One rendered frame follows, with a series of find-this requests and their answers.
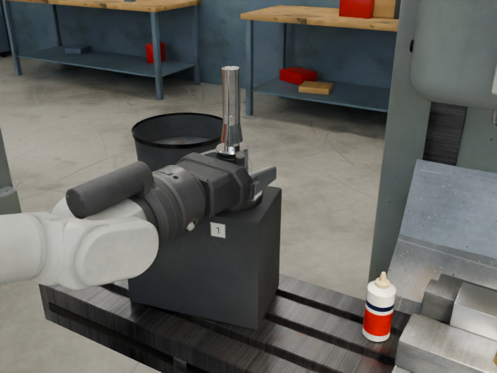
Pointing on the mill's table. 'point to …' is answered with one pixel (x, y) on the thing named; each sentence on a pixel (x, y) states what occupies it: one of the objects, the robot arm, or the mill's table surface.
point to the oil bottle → (379, 309)
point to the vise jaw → (443, 348)
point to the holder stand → (220, 266)
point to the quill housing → (455, 52)
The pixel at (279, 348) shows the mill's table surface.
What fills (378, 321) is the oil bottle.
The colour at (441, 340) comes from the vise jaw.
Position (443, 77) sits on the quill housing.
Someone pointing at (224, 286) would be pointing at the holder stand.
